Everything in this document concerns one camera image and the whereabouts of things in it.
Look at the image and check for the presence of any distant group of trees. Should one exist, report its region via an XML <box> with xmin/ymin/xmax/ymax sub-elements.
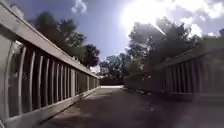
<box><xmin>98</xmin><ymin>53</ymin><xmax>133</xmax><ymax>82</ymax></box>

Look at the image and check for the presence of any grey bridge deck path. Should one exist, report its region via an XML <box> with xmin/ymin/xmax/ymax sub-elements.
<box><xmin>34</xmin><ymin>85</ymin><xmax>224</xmax><ymax>128</ymax></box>

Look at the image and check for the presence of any group of dark trees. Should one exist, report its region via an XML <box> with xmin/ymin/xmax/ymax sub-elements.
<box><xmin>126</xmin><ymin>16</ymin><xmax>204</xmax><ymax>76</ymax></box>
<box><xmin>28</xmin><ymin>11</ymin><xmax>101</xmax><ymax>69</ymax></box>

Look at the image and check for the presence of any pale slatted bridge railing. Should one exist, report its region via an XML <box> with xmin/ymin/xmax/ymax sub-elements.
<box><xmin>0</xmin><ymin>0</ymin><xmax>102</xmax><ymax>128</ymax></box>
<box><xmin>123</xmin><ymin>36</ymin><xmax>224</xmax><ymax>103</ymax></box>

